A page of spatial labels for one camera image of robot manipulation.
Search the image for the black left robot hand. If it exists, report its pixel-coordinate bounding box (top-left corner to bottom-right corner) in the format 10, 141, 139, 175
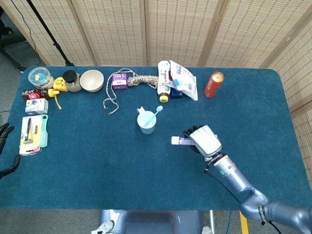
0, 122, 21, 180

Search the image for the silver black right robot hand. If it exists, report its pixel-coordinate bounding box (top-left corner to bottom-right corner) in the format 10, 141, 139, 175
182, 125, 223, 158

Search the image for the purple white toothpaste tube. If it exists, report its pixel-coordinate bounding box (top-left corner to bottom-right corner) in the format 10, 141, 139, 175
171, 136, 193, 146

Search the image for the light blue toothbrush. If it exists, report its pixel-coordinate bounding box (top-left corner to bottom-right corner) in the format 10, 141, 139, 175
142, 105, 163, 129

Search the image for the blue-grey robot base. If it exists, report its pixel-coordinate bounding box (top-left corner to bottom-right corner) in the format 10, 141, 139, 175
91, 209, 213, 234

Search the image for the light blue plastic cup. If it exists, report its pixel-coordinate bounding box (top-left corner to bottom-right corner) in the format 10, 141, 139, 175
136, 106, 157, 135

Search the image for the beige bowl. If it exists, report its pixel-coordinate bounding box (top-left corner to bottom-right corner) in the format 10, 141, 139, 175
79, 69, 105, 93

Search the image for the razor blister pack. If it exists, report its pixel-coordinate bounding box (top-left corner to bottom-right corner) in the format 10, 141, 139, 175
19, 115, 43, 156

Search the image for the teal plastic comb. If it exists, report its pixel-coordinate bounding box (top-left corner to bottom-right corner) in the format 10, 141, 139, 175
39, 114, 49, 148

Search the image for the white purple small box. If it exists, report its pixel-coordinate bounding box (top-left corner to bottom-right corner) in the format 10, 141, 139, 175
25, 98, 49, 116

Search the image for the dark red snack packet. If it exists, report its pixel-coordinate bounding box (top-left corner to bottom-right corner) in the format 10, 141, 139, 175
21, 88, 51, 101

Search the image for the red drink can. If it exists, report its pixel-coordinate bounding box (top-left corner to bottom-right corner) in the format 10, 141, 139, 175
203, 71, 225, 98

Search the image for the dark blue box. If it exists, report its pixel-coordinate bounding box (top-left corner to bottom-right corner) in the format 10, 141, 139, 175
170, 86, 183, 99

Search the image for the clear round plastic container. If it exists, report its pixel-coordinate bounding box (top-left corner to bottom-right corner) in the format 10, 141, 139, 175
28, 67, 55, 90

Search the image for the crumpled white printed packet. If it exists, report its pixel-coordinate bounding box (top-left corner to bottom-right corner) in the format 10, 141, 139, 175
168, 73, 182, 90

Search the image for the white snack bag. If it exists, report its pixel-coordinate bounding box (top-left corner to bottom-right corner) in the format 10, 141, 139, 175
169, 59, 199, 101

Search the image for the white bottle yellow cap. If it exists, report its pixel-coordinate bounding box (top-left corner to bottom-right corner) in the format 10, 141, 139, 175
157, 60, 172, 103

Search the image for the yellow tape measure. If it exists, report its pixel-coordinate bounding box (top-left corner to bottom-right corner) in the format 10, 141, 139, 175
53, 77, 69, 93

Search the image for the glass jar black lid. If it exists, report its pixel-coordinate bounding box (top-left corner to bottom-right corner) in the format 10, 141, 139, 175
62, 70, 83, 93

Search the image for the black office chair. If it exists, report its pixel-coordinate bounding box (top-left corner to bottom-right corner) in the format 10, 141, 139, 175
0, 11, 27, 74

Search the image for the black tripod stand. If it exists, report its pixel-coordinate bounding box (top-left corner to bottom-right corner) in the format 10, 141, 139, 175
25, 0, 76, 67

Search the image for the blue table cloth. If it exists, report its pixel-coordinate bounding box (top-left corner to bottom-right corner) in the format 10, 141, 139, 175
0, 65, 312, 212

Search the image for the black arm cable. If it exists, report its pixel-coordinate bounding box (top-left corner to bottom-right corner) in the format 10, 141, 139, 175
204, 165, 283, 234

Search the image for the yellow nozzle with strap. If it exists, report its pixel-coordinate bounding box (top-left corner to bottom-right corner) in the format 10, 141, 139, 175
47, 88, 62, 110

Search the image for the thin blue cable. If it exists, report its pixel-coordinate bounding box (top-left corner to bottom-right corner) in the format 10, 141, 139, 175
225, 211, 232, 234

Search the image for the braided beige rope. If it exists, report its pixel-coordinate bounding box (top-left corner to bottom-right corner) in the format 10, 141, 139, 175
102, 68, 159, 117

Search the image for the thin black cable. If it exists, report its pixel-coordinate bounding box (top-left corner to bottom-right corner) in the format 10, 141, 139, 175
9, 0, 48, 66

